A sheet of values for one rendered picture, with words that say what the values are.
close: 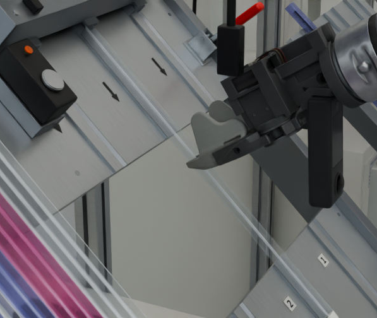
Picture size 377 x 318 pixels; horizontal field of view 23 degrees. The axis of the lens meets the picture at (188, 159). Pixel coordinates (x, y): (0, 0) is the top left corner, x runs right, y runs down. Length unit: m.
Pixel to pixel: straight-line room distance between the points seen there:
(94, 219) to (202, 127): 0.46
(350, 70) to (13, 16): 0.32
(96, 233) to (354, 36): 0.64
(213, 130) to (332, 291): 0.24
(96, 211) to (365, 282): 0.45
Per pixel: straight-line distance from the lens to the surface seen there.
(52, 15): 0.92
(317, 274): 1.06
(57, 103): 0.85
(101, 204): 1.39
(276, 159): 1.18
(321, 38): 0.89
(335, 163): 0.93
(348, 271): 1.11
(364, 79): 0.87
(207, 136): 0.96
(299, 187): 1.19
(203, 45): 1.15
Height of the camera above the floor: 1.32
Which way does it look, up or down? 21 degrees down
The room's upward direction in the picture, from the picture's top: straight up
